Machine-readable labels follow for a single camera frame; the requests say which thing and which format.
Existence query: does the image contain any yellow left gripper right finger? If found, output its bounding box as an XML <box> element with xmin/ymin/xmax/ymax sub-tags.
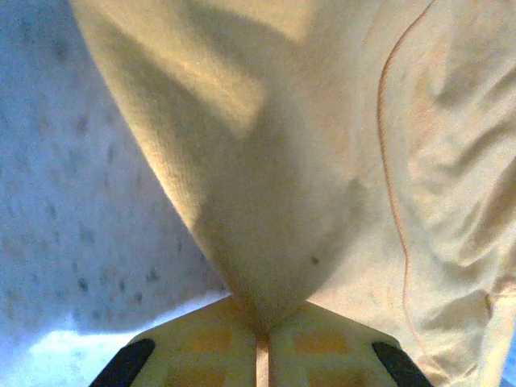
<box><xmin>261</xmin><ymin>300</ymin><xmax>435</xmax><ymax>387</ymax></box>

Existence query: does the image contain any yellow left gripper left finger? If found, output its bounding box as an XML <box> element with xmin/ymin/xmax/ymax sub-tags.
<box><xmin>88</xmin><ymin>297</ymin><xmax>263</xmax><ymax>387</ymax></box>

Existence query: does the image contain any yellow t-shirt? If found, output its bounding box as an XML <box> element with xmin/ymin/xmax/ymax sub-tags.
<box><xmin>70</xmin><ymin>0</ymin><xmax>516</xmax><ymax>387</ymax></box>

